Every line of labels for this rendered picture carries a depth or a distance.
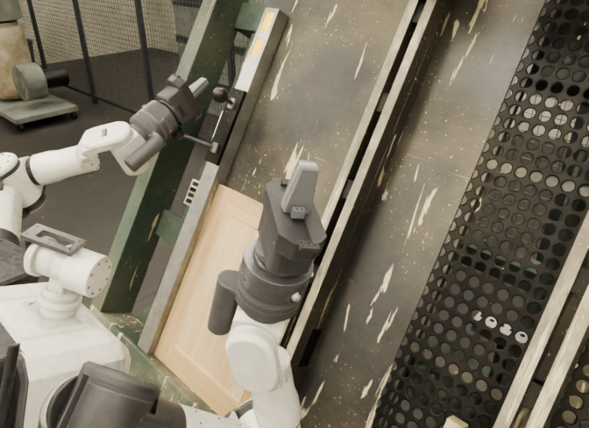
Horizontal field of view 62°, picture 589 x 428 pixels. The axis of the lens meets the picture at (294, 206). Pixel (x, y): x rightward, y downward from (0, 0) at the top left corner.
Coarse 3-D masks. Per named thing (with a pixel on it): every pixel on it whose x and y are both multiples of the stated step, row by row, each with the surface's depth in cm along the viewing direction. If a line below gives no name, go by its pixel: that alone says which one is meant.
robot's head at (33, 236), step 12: (36, 228) 74; (48, 228) 75; (24, 240) 73; (36, 240) 72; (48, 240) 72; (72, 240) 74; (84, 240) 74; (24, 252) 74; (60, 252) 72; (72, 252) 72; (24, 264) 73
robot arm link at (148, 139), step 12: (132, 120) 110; (144, 120) 109; (144, 132) 110; (156, 132) 111; (132, 144) 108; (144, 144) 109; (156, 144) 109; (120, 156) 109; (132, 156) 107; (144, 156) 107; (132, 168) 107; (144, 168) 114
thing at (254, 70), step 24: (264, 48) 123; (264, 72) 125; (240, 120) 125; (216, 168) 125; (192, 216) 127; (192, 240) 127; (168, 264) 129; (168, 288) 128; (168, 312) 129; (144, 336) 130
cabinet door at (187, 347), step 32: (224, 192) 125; (224, 224) 123; (256, 224) 117; (192, 256) 128; (224, 256) 121; (192, 288) 126; (192, 320) 124; (160, 352) 128; (192, 352) 122; (224, 352) 116; (192, 384) 120; (224, 384) 114
